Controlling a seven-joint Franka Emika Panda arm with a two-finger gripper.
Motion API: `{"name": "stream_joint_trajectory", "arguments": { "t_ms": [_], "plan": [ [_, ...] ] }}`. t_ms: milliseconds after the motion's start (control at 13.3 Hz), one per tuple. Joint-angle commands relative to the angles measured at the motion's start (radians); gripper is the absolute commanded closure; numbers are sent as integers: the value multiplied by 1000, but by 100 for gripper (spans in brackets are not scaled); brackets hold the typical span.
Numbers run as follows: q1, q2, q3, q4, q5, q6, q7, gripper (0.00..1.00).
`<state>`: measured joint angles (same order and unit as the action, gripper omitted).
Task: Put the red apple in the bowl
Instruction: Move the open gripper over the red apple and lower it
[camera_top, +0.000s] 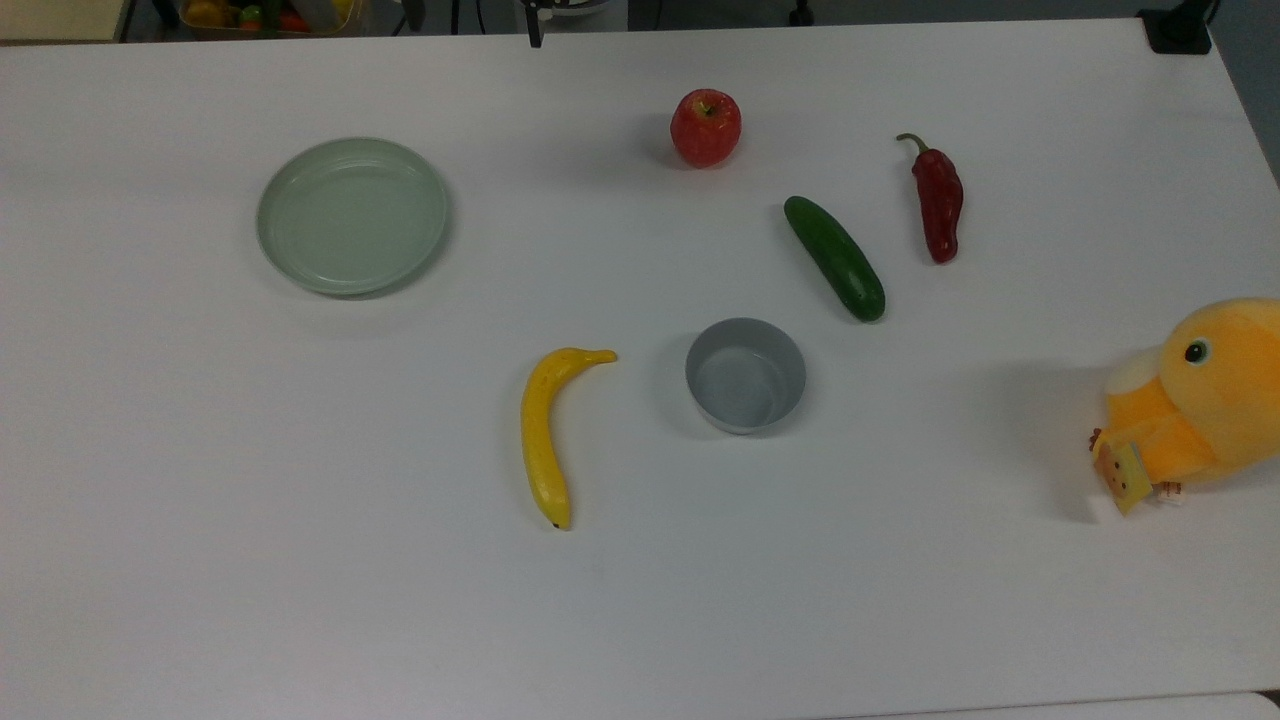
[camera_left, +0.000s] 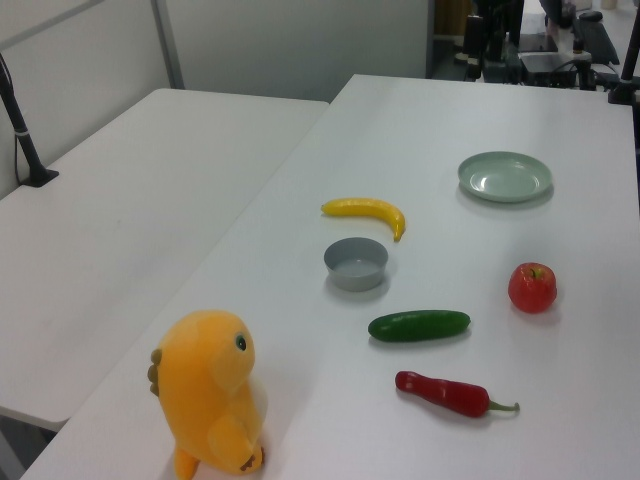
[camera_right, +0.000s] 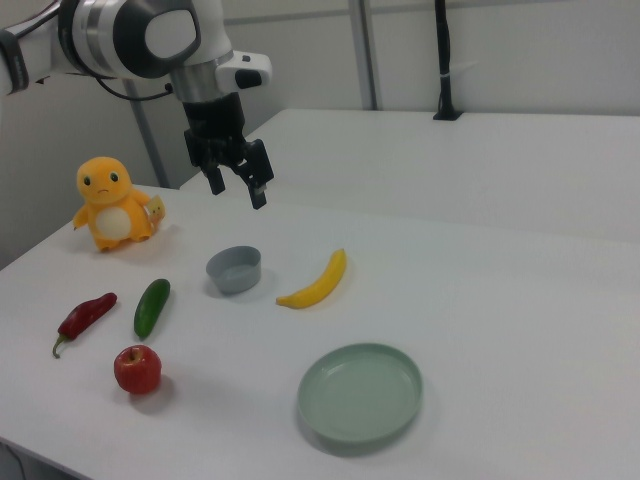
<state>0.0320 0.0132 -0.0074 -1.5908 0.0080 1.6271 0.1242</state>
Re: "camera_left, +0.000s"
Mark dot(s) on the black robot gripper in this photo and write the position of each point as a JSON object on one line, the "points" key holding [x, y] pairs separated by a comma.
{"points": [[500, 12]]}

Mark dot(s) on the red apple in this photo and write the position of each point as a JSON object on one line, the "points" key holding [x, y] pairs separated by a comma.
{"points": [[532, 287]]}

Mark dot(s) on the grey bowl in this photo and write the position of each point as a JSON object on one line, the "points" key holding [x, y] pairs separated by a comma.
{"points": [[355, 264]]}

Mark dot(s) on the black electronics box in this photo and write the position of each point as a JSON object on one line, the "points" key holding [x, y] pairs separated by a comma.
{"points": [[547, 67]]}

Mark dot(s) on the pale green plate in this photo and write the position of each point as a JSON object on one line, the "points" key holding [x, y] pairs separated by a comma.
{"points": [[505, 176]]}

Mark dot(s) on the black clamp stand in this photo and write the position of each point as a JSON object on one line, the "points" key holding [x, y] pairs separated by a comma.
{"points": [[627, 65]]}

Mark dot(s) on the yellow banana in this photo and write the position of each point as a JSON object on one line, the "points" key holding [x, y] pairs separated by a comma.
{"points": [[370, 210]]}

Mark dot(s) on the green cucumber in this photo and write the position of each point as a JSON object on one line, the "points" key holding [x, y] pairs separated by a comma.
{"points": [[419, 326]]}

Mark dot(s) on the red chili pepper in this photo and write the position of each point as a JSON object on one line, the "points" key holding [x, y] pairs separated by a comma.
{"points": [[445, 395]]}

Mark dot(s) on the white side table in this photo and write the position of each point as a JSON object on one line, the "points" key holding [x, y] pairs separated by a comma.
{"points": [[125, 240]]}

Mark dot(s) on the orange plush toy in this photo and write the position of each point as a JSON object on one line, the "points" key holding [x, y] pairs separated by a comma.
{"points": [[210, 390]]}

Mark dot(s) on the black camera stand pole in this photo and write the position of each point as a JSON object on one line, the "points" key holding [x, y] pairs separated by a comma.
{"points": [[20, 127]]}

